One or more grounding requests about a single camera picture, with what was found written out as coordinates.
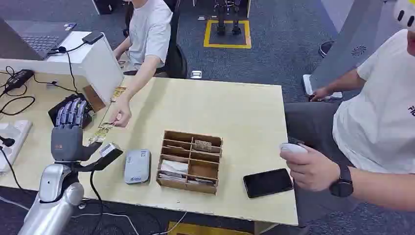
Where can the yellow floor tape strip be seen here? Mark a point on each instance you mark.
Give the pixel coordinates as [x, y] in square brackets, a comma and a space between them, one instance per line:
[201, 229]

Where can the person in white shirt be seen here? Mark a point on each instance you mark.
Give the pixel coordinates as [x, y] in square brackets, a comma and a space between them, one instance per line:
[149, 32]

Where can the black smartphone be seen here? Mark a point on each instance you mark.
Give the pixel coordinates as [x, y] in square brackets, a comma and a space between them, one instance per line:
[268, 183]

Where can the white card stack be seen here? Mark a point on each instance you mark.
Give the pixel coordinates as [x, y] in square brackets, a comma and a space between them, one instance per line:
[173, 170]

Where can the white handheld controller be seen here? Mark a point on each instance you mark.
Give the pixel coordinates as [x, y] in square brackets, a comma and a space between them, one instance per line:
[293, 148]

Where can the black wristwatch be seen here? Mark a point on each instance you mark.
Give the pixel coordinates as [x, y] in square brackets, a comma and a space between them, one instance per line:
[342, 186]

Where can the brown card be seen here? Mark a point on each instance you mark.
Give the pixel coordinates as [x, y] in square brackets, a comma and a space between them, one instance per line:
[203, 146]

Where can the black office chair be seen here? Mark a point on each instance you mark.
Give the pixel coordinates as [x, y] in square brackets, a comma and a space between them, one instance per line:
[176, 61]

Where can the small black phone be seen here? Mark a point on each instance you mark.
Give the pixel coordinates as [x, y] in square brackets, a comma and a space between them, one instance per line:
[92, 37]

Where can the yellow floor tape square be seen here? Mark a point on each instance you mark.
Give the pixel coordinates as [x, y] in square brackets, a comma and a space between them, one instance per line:
[207, 34]

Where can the grey laptop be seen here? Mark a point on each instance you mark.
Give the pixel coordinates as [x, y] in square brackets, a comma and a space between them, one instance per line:
[35, 39]

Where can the person's right hand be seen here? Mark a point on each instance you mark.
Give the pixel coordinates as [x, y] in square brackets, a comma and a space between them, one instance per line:
[320, 94]

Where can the white power strip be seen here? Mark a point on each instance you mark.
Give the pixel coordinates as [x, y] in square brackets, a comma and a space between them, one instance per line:
[13, 142]

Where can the white desk divider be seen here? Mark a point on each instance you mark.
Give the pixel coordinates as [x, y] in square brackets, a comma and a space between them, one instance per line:
[94, 65]

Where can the person's left hand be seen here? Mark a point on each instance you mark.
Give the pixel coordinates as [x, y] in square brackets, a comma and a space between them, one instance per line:
[311, 170]
[121, 112]

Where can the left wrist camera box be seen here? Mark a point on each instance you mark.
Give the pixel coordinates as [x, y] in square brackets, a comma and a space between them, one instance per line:
[108, 152]

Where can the wooden compartment card box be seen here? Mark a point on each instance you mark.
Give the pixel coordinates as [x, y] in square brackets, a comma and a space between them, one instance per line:
[189, 162]

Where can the black robot legs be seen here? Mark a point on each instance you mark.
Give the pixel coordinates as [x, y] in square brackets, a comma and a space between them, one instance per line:
[221, 27]

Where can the dark shoe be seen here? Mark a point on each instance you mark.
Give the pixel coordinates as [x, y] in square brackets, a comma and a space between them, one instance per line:
[325, 48]

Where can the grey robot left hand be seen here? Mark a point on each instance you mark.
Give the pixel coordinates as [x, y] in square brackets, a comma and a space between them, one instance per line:
[66, 142]

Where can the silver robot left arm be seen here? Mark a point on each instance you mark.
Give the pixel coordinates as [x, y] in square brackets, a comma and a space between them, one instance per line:
[52, 211]

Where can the gold printed card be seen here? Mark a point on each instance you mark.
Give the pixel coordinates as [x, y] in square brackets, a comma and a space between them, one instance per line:
[118, 92]
[101, 132]

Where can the black plug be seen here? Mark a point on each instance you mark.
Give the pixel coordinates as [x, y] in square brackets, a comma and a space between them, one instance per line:
[8, 141]

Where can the white headset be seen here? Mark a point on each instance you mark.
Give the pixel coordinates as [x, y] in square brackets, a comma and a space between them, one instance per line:
[405, 14]

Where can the silver floor socket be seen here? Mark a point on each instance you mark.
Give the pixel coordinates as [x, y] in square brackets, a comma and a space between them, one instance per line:
[195, 74]

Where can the grey card case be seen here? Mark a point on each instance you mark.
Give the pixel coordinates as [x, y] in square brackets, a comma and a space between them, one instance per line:
[137, 166]

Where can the person wearing headset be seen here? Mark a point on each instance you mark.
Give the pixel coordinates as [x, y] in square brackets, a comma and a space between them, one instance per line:
[379, 113]

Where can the black power adapter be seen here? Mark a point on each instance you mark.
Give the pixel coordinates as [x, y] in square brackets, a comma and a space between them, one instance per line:
[18, 79]

